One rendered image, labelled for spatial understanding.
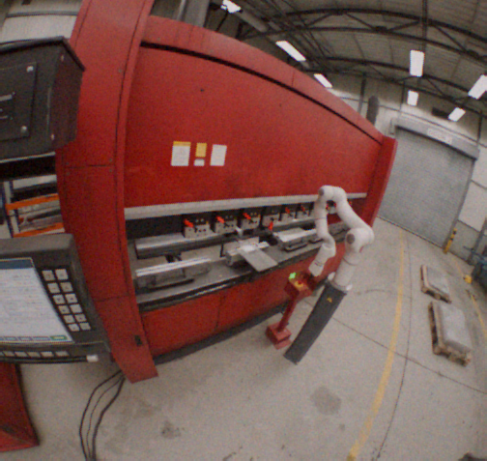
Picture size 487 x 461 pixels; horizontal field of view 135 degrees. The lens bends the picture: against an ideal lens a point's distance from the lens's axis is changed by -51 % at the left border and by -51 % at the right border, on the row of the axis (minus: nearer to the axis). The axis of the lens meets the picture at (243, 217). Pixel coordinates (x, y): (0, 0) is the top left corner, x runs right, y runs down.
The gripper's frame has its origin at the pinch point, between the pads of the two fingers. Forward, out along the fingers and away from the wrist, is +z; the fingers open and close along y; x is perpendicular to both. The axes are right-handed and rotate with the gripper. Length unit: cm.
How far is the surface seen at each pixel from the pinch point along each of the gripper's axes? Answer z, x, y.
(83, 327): -57, -139, 41
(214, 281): -2, -78, -16
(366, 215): -21, 167, -54
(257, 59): -136, -69, -37
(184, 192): -59, -99, -27
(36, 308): -64, -149, 41
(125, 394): 83, -160, 23
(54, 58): -110, -139, 33
